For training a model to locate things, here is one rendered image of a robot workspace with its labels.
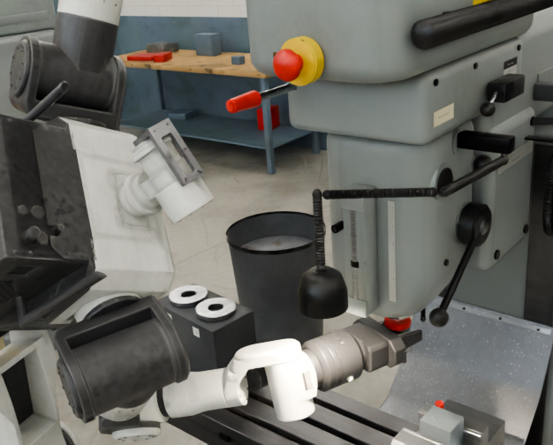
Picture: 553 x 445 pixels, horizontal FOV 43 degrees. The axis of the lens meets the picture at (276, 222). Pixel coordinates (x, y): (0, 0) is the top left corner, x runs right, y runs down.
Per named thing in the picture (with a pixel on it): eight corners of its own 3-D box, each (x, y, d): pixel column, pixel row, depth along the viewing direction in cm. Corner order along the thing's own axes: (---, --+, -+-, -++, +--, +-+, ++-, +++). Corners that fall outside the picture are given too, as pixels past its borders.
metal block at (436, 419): (450, 460, 124) (450, 432, 122) (419, 447, 128) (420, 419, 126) (463, 443, 128) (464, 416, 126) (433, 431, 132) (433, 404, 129)
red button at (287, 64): (295, 84, 87) (292, 50, 85) (270, 81, 89) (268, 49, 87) (311, 79, 89) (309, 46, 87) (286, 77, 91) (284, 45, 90)
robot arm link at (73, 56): (31, 6, 105) (18, 97, 107) (49, 7, 98) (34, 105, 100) (105, 25, 112) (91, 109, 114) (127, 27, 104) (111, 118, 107)
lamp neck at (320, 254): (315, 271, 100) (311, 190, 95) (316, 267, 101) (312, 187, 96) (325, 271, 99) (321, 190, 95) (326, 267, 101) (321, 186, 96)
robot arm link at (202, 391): (238, 418, 119) (132, 433, 123) (232, 358, 123) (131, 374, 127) (215, 411, 109) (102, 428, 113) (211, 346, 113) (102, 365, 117)
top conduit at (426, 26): (435, 50, 82) (435, 19, 81) (404, 49, 84) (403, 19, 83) (568, 3, 113) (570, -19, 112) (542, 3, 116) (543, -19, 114)
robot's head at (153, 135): (153, 207, 96) (178, 190, 90) (117, 153, 95) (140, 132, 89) (185, 185, 99) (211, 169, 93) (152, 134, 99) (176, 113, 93)
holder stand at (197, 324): (221, 404, 157) (211, 327, 149) (162, 368, 172) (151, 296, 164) (261, 380, 164) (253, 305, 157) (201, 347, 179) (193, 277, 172)
